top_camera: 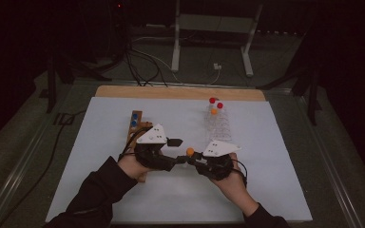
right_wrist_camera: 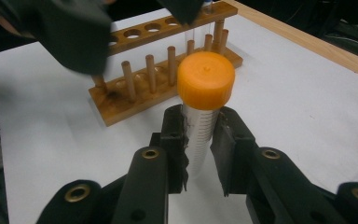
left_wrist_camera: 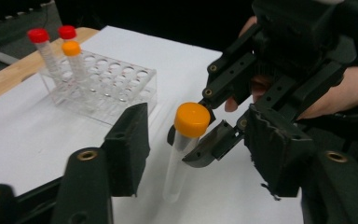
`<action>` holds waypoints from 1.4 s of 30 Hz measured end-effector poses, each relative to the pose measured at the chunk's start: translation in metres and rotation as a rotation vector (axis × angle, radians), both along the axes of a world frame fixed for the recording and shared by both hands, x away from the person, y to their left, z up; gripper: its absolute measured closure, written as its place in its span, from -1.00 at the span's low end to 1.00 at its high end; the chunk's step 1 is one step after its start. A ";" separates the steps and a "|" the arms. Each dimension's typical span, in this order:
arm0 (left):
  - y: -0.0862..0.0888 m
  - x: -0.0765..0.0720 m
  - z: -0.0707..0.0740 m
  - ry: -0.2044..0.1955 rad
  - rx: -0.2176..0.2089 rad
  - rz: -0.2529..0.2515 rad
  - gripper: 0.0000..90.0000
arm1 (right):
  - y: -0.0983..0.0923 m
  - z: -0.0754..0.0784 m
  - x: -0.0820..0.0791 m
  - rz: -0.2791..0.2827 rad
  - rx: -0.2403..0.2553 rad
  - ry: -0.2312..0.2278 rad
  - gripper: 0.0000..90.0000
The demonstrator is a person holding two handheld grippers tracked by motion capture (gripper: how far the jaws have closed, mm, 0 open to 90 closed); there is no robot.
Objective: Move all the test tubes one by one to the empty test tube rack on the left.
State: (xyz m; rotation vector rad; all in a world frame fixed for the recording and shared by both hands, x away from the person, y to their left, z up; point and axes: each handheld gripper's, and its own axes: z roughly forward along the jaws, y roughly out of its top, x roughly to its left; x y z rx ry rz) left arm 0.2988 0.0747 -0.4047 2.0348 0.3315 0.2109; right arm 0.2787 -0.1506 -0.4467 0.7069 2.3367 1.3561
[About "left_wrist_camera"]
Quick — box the white table mat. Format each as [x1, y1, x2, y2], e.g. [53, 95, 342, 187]
[0, 25, 306, 224]

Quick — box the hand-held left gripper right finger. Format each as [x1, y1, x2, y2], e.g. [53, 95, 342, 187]
[243, 104, 358, 224]

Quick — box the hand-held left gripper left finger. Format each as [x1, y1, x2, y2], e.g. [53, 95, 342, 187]
[49, 102, 152, 224]

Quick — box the orange cap test tube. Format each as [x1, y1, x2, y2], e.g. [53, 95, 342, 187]
[161, 102, 212, 203]
[61, 40, 90, 91]

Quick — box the red cap test tube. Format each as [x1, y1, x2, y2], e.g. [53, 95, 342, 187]
[27, 27, 63, 87]
[57, 25, 78, 57]

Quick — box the clear plastic test tube rack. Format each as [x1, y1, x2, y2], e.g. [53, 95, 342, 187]
[38, 49, 158, 126]

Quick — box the dark strip with pale dots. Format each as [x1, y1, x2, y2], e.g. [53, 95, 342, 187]
[0, 0, 55, 26]

